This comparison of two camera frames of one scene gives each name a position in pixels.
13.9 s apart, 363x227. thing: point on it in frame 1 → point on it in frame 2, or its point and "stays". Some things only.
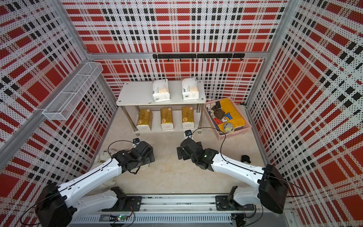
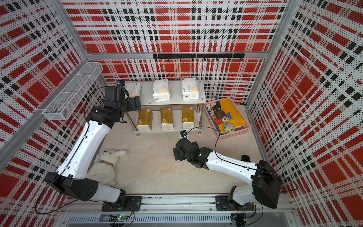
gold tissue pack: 166,118 stays
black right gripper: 184,156 stays
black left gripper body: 146,160 → 130,105
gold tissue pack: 145,119 stays
